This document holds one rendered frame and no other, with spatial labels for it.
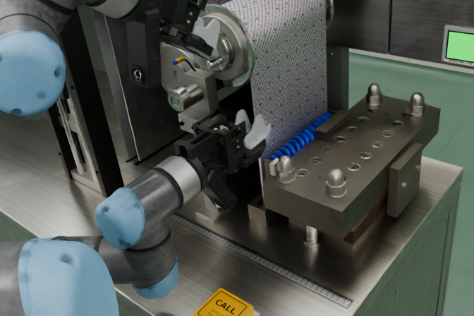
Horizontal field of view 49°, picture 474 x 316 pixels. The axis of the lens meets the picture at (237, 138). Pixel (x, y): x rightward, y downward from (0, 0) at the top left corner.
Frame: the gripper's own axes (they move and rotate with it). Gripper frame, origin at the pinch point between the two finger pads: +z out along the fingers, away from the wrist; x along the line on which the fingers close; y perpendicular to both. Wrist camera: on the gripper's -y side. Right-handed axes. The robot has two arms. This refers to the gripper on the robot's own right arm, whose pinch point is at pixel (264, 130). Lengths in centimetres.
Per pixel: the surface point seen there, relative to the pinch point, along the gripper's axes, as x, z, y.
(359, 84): 102, 227, -109
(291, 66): -0.2, 9.4, 9.0
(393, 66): 94, 261, -107
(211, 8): 6.7, -2.6, 22.7
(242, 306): -12.1, -23.6, -16.5
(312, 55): -0.2, 16.5, 8.6
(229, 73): 3.5, -3.5, 12.0
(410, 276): -25.6, 10.0, -30.8
